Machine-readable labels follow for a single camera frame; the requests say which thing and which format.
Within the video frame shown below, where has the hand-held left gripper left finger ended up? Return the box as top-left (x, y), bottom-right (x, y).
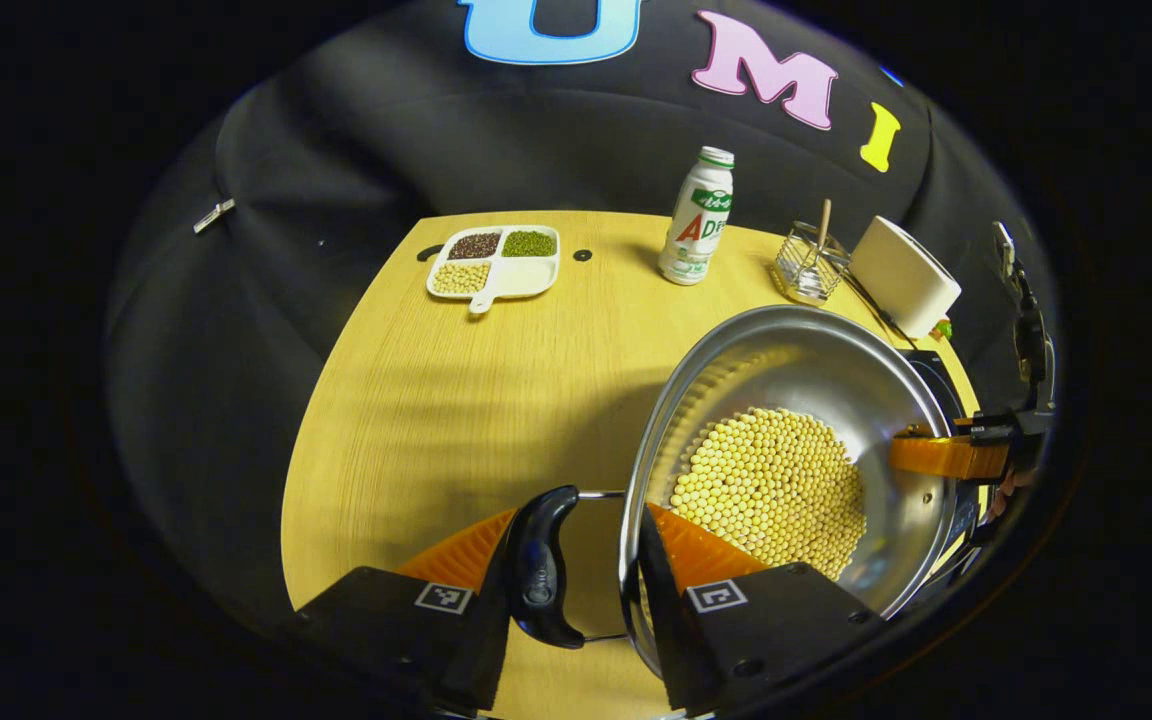
top-left (281, 508), bottom-right (519, 713)

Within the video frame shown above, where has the white divided bean plate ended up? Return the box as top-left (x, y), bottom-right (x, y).
top-left (425, 225), bottom-right (562, 316)

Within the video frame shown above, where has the white clip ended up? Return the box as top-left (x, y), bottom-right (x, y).
top-left (192, 198), bottom-right (237, 235)

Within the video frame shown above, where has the black toaster cable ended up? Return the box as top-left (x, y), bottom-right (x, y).
top-left (841, 270), bottom-right (912, 346)

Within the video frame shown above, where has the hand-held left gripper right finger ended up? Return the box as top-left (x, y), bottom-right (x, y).
top-left (636, 503), bottom-right (887, 716)

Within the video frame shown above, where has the white drink bottle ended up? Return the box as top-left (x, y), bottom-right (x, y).
top-left (658, 146), bottom-right (736, 287)

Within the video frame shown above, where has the wire mesh basket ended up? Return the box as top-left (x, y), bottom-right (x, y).
top-left (774, 222), bottom-right (852, 306)

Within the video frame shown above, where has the stainless steel pot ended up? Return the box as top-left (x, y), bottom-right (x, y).
top-left (506, 305), bottom-right (967, 681)

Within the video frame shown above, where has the white toaster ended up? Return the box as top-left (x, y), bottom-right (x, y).
top-left (848, 215), bottom-right (963, 341)

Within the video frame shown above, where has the pile of yellow soybeans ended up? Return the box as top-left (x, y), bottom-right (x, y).
top-left (669, 407), bottom-right (867, 581)

